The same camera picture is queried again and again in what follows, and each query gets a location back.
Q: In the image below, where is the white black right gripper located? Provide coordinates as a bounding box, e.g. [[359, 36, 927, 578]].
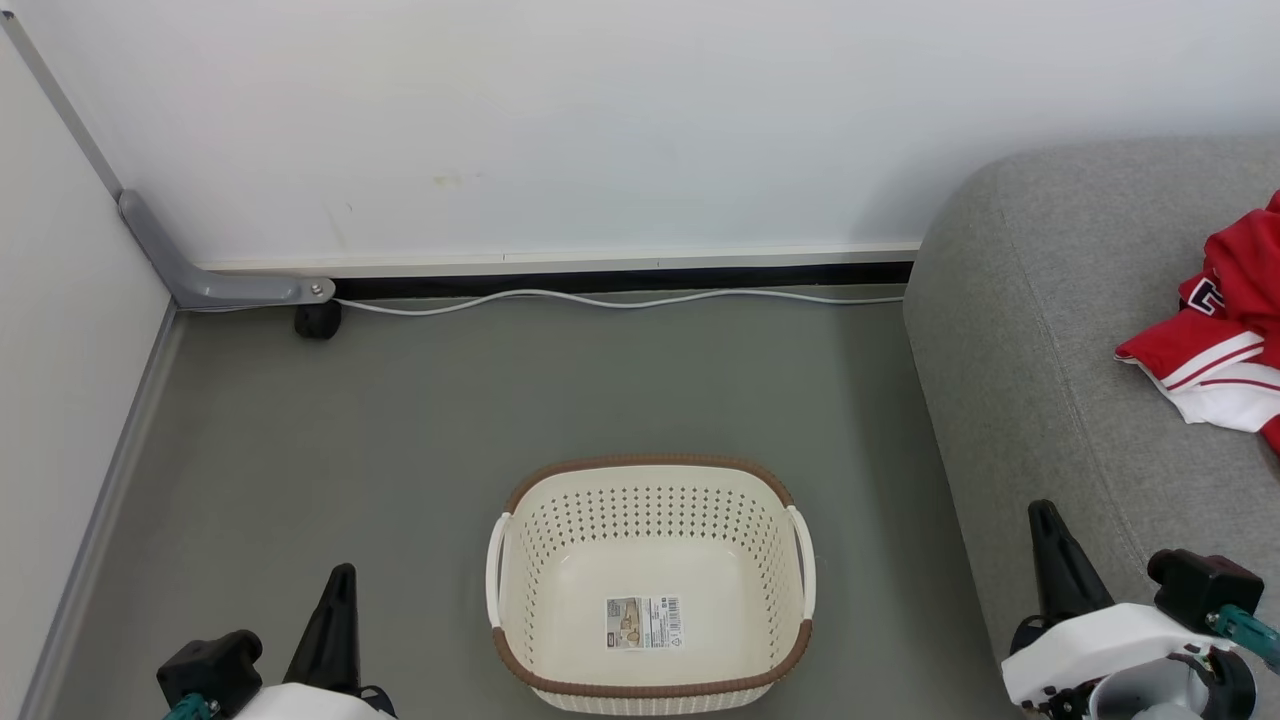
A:
[[1002, 500, 1216, 717]]

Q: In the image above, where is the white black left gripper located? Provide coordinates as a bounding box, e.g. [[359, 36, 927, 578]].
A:
[[232, 563, 398, 720]]

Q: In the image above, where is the red white striped jersey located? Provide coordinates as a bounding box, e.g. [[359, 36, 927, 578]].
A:
[[1114, 305, 1280, 457]]

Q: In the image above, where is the cream perforated laundry basket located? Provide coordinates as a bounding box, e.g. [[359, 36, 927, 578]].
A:
[[486, 455, 817, 715]]

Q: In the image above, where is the grey fabric sofa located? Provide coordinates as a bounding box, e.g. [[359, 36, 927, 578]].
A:
[[903, 137, 1280, 720]]

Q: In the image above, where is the paper barcode label sticker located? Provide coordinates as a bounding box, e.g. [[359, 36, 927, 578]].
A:
[[604, 595, 684, 652]]

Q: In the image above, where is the black caster wheel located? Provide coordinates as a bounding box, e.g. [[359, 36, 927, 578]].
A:
[[294, 301, 344, 341]]

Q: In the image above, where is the black baseboard strip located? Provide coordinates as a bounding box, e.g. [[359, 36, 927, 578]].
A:
[[333, 262, 915, 301]]

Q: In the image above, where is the black right cable teal plug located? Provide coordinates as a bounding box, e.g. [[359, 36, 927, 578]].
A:
[[1204, 605, 1280, 673]]

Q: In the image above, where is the grey metal floor bracket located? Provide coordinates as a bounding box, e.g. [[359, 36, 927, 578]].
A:
[[118, 190, 337, 311]]

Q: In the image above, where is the white floor cable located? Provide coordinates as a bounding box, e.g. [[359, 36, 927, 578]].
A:
[[335, 288, 907, 318]]

